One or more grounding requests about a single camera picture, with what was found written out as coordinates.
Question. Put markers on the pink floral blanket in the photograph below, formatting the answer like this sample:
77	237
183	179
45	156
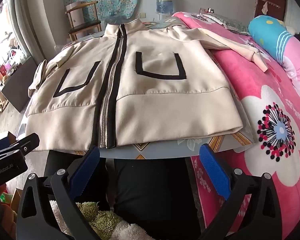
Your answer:
240	85

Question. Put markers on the patterned blue tablecloth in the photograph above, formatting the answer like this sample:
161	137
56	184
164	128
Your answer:
165	151

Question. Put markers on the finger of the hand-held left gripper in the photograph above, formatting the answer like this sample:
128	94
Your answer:
28	142

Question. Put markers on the blue cartoon pillow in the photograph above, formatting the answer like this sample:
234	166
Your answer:
265	30

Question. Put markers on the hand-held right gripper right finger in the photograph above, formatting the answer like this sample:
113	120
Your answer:
215	170

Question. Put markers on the white wall outlet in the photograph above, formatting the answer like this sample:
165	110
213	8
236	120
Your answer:
141	15

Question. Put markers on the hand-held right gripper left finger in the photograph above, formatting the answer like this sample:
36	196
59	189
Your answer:
86	170

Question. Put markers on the dark grey board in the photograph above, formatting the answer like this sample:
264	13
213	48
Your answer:
20	85

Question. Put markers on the wooden chair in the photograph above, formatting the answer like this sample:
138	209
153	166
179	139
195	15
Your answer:
85	27

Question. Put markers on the grey lace cloth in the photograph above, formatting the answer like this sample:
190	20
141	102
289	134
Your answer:
230	23

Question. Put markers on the grey curtain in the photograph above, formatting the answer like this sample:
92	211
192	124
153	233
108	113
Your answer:
32	30

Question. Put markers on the green white shaggy rug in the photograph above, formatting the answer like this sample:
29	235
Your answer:
102	220

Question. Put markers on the cream zip jacket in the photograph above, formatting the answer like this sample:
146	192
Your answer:
165	100

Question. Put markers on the blue water jug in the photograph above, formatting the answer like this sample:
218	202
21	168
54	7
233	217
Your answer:
164	2

